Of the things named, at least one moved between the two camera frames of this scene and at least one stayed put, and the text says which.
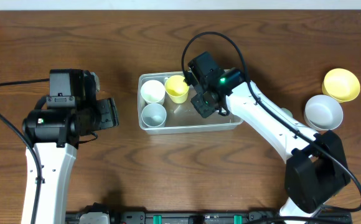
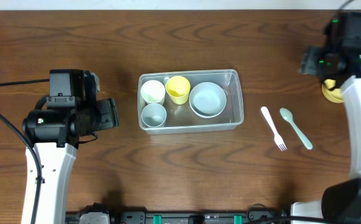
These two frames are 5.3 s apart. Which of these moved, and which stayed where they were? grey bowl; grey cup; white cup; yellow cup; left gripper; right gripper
Moved: grey bowl; right gripper
Stayed: yellow cup; white cup; left gripper; grey cup
